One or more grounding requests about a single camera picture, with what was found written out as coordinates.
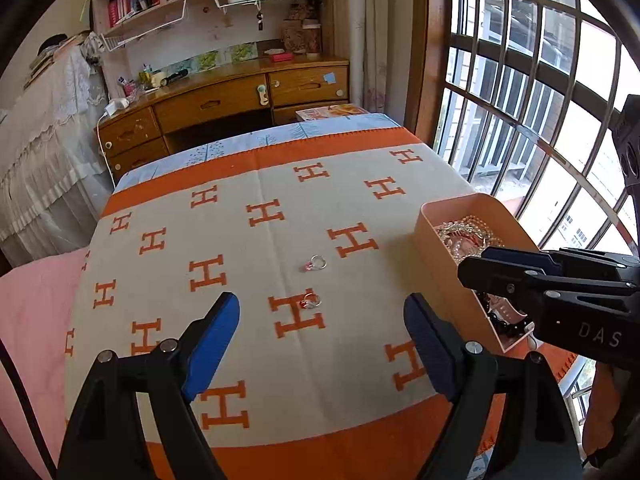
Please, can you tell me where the silver leaf hair comb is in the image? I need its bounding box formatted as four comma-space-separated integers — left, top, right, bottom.
435, 220, 490, 264

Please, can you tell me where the right human hand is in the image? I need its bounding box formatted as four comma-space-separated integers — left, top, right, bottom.
582, 362, 629, 455

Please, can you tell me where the pink tray box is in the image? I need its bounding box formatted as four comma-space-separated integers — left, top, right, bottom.
412, 193, 537, 356

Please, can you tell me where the pink bed sheet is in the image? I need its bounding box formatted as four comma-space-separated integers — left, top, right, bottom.
0, 248, 87, 460

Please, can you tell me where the orange beige H blanket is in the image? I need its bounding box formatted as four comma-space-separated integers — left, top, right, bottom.
64, 128, 471, 479

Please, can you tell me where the blue patterned bed sheet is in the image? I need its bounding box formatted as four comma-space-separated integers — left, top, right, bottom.
115, 110, 399, 193

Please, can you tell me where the window metal grille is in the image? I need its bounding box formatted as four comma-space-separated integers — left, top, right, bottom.
434, 0, 640, 411

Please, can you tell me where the white lace covered piano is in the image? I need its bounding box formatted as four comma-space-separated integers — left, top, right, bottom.
1, 46, 114, 266

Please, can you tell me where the magazine on bed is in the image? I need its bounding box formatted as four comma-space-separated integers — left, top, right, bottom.
296, 103, 368, 122

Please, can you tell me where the wooden desk with drawers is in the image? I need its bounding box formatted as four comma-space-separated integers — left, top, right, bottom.
99, 55, 349, 180

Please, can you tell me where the floral curtain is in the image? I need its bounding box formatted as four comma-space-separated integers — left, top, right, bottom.
329, 0, 413, 124

